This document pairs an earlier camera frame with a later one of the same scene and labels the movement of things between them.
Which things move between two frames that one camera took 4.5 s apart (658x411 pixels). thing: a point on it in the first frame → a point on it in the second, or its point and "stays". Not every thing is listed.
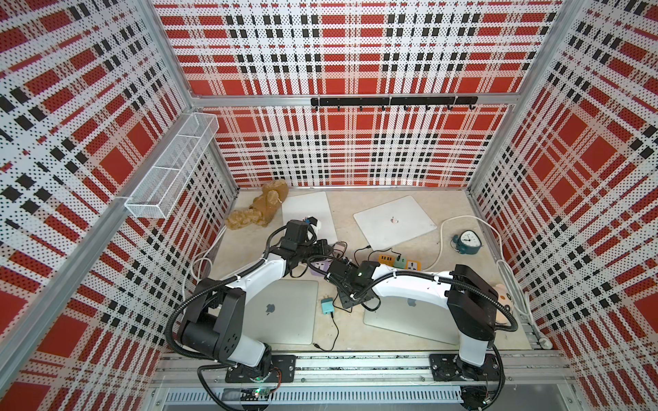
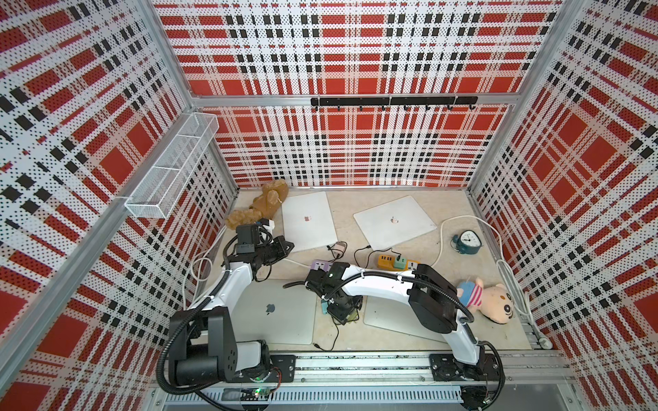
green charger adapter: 401,263 stays
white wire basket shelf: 154,195 stays
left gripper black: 320,245 → 278,242
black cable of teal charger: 335,341 stays
